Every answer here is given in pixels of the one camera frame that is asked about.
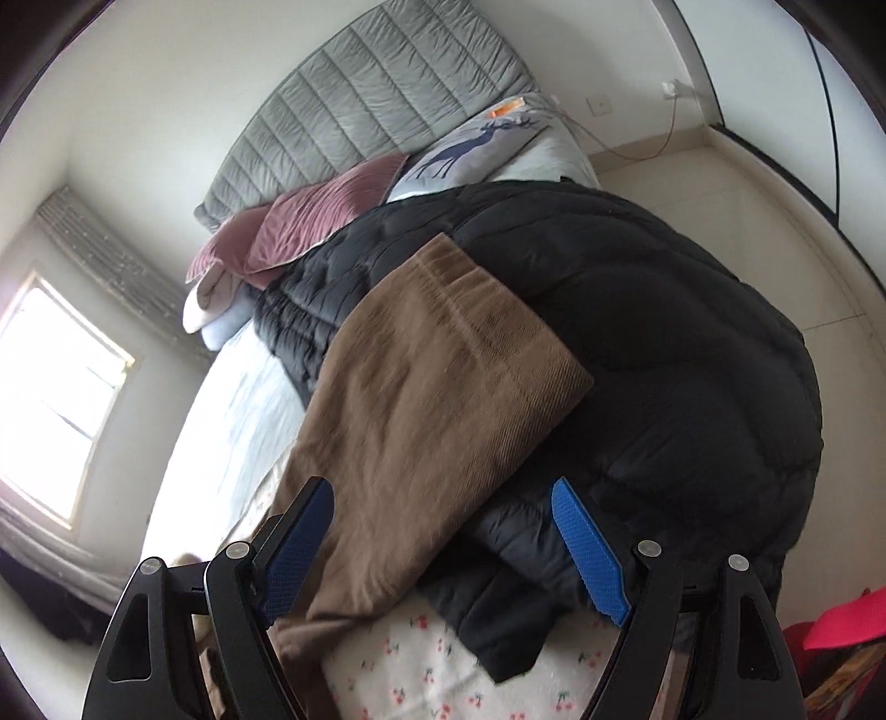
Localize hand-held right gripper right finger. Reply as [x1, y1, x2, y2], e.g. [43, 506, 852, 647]
[551, 477, 805, 720]

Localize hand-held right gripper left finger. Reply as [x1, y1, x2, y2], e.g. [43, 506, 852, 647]
[81, 475, 336, 720]

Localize light brown corduroy pants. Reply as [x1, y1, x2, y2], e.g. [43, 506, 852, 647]
[266, 232, 596, 683]

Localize black puffer jacket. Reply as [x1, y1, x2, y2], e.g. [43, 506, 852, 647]
[253, 181, 825, 683]

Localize bed with cherry print sheet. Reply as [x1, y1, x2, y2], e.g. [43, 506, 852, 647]
[142, 90, 624, 720]

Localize grey patterned curtain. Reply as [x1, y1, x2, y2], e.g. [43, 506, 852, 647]
[34, 186, 217, 362]
[0, 485, 143, 614]

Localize cream pillow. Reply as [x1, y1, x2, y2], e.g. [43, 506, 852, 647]
[183, 266, 241, 335]

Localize red plastic chair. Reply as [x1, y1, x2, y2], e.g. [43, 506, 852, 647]
[782, 587, 886, 653]

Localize window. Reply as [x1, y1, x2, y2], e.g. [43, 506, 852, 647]
[0, 270, 137, 528]

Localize pink velvet pillow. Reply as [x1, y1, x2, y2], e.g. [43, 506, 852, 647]
[245, 152, 411, 276]
[186, 208, 278, 286]

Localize deer print pillow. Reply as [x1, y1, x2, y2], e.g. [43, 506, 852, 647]
[384, 90, 600, 206]

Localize grey padded headboard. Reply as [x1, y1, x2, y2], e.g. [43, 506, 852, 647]
[194, 0, 544, 233]

